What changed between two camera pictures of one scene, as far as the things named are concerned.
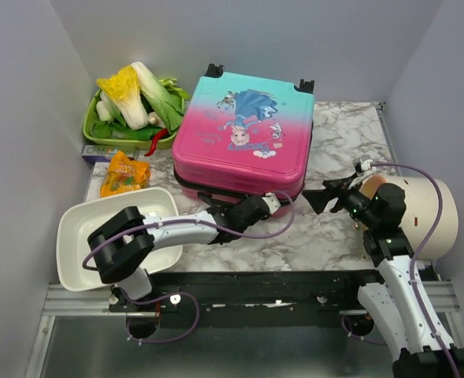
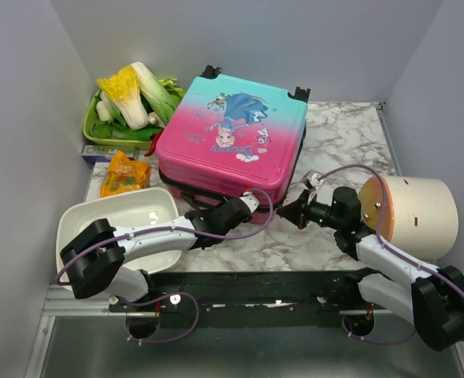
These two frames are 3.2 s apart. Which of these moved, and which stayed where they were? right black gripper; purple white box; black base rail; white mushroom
Moved: right black gripper
Stayed: purple white box; black base rail; white mushroom
